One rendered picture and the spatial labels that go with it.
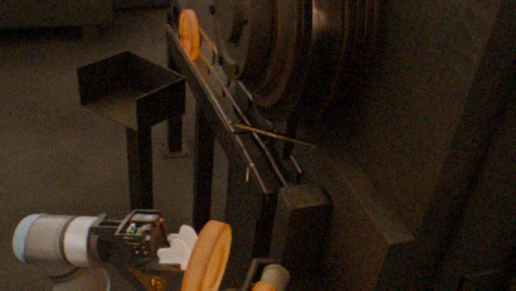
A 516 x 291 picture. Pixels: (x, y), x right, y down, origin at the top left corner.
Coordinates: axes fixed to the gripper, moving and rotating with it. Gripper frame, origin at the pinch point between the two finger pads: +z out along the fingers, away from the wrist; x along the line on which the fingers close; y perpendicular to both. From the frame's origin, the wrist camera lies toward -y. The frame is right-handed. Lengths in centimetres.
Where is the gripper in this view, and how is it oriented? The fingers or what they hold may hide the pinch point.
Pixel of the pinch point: (207, 258)
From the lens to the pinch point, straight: 93.8
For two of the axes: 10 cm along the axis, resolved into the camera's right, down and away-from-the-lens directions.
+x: 2.3, -5.4, 8.1
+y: -1.3, -8.4, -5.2
